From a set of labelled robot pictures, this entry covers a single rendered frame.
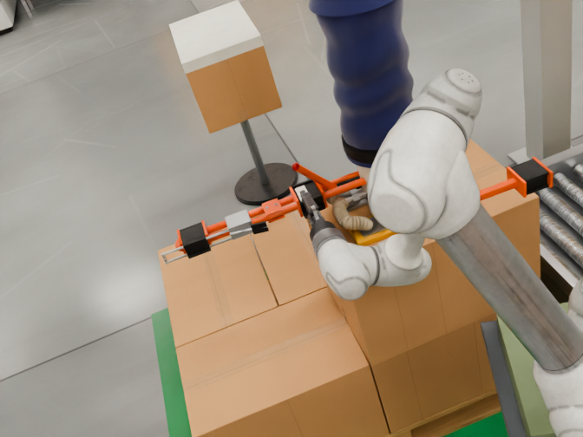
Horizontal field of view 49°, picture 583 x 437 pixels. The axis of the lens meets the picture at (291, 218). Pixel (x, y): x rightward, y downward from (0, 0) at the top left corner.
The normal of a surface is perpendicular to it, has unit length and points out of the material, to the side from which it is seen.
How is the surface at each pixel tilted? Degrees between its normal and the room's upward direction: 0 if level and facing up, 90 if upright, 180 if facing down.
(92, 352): 0
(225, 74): 90
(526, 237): 90
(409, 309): 90
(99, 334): 0
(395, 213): 86
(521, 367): 2
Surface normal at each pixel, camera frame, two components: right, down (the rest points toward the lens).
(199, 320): -0.25, -0.75
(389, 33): 0.54, 0.25
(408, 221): -0.54, 0.55
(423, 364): 0.27, 0.54
